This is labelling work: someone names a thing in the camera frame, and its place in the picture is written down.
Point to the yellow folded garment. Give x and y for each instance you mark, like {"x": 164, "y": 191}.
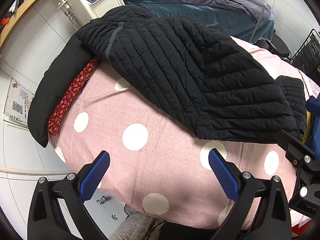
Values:
{"x": 308, "y": 123}

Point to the wooden shelf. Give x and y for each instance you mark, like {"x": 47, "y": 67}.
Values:
{"x": 15, "y": 19}

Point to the black wire rack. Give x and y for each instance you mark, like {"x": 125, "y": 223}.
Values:
{"x": 306, "y": 57}

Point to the black folded garment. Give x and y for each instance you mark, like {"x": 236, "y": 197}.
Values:
{"x": 55, "y": 82}

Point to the white beauty machine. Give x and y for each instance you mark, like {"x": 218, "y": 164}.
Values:
{"x": 81, "y": 12}

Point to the metal IV pole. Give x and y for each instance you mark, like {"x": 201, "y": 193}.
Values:
{"x": 259, "y": 19}

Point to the pink polka dot bedsheet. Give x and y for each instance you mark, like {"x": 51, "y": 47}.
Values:
{"x": 157, "y": 167}

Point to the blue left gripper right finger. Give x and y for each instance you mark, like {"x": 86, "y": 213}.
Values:
{"x": 226, "y": 173}

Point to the blue massage bed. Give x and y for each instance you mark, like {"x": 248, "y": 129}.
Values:
{"x": 236, "y": 24}

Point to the black quilted down jacket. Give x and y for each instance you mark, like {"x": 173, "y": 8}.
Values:
{"x": 197, "y": 74}

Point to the red floral cloth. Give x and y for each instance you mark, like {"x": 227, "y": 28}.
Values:
{"x": 71, "y": 93}

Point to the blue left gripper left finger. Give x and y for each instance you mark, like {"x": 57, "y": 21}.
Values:
{"x": 91, "y": 175}

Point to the navy blue garment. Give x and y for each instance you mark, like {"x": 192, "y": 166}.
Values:
{"x": 312, "y": 105}

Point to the black round stool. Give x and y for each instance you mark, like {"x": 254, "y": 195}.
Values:
{"x": 278, "y": 47}

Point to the QR code poster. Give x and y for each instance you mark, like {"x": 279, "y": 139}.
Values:
{"x": 18, "y": 103}

